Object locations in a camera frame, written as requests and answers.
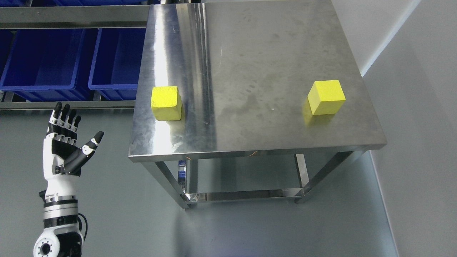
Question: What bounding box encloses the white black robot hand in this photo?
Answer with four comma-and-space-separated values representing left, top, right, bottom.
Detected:
39, 102, 104, 203

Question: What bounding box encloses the yellow foam block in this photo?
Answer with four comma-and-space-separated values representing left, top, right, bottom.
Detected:
307, 80, 346, 115
151, 86, 182, 121

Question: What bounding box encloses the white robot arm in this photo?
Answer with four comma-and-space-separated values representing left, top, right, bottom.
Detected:
32, 191, 88, 257

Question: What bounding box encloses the blue plastic bin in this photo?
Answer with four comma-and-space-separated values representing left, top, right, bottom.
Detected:
88, 28, 146, 101
1, 28, 98, 101

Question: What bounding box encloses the stainless steel table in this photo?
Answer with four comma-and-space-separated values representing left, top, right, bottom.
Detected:
128, 0, 387, 208

